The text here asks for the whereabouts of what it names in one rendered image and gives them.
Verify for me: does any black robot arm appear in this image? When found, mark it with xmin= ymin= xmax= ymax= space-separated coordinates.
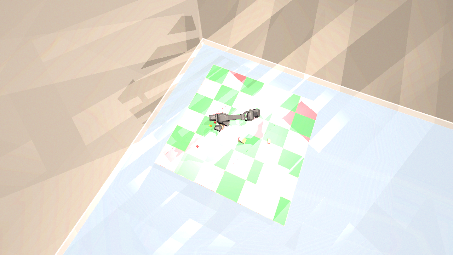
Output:
xmin=209 ymin=109 xmax=260 ymax=126

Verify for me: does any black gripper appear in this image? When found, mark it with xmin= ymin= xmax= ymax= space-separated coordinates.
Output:
xmin=214 ymin=123 xmax=222 ymax=132

